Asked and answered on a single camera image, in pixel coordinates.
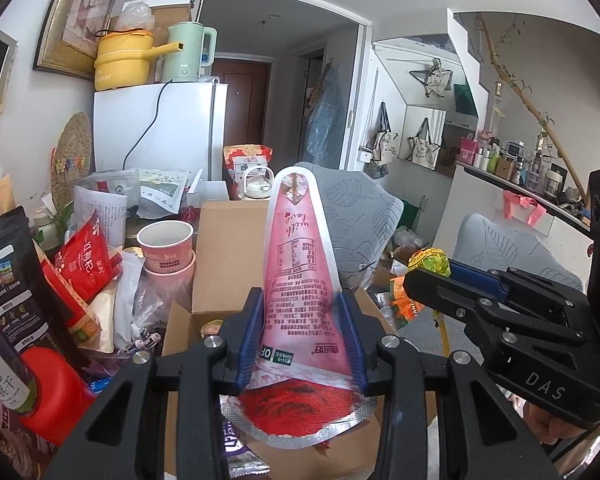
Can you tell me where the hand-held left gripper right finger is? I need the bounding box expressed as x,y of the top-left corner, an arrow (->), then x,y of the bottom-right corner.
337,290 -> 561,480

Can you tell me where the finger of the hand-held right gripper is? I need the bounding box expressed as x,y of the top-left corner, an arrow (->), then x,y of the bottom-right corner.
404,265 -> 511,333
450,259 -> 586,302

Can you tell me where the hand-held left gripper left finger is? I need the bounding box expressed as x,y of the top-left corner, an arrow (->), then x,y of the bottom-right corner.
45,287 -> 266,480

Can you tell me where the clear waffle packet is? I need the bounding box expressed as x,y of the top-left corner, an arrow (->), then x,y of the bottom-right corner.
389,247 -> 453,361

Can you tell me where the brown cardboard box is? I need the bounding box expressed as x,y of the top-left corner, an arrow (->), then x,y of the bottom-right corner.
161,200 -> 438,480

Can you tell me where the pink triangular snack packet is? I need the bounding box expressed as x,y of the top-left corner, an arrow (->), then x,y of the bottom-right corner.
220,164 -> 378,450

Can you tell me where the purple silver snack packet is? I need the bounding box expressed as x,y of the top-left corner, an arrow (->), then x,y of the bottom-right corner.
221,417 -> 272,478

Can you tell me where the person's right hand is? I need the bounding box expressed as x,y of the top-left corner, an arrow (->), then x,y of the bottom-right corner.
522,400 -> 600,446

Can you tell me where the pink ribbon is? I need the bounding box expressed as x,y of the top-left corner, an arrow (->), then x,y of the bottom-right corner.
502,190 -> 548,226

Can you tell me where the pink paper cup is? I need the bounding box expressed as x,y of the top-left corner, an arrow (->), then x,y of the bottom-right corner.
137,220 -> 195,273
144,250 -> 197,306

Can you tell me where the clear bag of pink sticks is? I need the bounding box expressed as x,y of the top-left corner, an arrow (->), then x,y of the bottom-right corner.
115,250 -> 176,361

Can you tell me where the row of bottles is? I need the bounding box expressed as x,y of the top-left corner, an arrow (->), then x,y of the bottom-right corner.
457,130 -> 588,211

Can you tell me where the wide canvas tote bag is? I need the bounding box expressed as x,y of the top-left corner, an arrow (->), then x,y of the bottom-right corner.
405,117 -> 446,171

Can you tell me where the narrow canvas tote bag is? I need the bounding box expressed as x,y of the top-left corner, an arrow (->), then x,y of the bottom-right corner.
370,102 -> 396,166

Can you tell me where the red stand-up pouch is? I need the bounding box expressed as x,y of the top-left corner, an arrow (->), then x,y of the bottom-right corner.
54,210 -> 123,311

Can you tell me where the red bag white label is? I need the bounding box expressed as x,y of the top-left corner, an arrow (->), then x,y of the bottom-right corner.
223,144 -> 273,196

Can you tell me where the bamboo pole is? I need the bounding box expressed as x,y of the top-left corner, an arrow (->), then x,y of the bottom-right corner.
477,15 -> 588,196

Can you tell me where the white printed paper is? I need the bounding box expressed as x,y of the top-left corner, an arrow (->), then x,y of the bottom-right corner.
72,185 -> 128,248

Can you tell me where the red canister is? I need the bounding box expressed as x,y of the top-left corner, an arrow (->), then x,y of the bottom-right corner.
17,347 -> 98,448

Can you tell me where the high hanging canvas bag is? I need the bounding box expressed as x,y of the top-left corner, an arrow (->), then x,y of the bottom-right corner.
415,57 -> 453,97

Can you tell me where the blue plastic garment bag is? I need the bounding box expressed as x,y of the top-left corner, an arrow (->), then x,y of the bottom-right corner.
307,65 -> 348,166

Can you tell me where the white refrigerator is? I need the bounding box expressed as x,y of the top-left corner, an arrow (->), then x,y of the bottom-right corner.
92,81 -> 229,183

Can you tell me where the brown wooden door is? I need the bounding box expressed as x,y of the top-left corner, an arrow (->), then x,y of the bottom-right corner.
212,57 -> 271,148

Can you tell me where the clear jar dark label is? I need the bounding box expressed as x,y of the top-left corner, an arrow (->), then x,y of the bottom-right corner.
0,290 -> 43,416

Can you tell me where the black printed pouch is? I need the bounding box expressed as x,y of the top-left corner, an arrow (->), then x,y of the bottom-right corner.
0,206 -> 81,361

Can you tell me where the round woven straw mat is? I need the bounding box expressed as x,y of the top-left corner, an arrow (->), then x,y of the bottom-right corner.
50,111 -> 95,211

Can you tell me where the pale green kettle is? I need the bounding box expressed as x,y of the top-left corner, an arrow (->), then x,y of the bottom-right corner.
161,21 -> 217,83

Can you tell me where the yellow cooking pot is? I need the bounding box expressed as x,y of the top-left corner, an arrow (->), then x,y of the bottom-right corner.
94,29 -> 186,92

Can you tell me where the large framed picture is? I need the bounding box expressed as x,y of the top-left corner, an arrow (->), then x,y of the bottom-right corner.
32,0 -> 125,80

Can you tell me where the glass jar white handle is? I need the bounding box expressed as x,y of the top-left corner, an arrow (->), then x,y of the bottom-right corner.
243,165 -> 276,200

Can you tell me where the black power cable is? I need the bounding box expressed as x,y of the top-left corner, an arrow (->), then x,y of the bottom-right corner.
122,80 -> 173,171

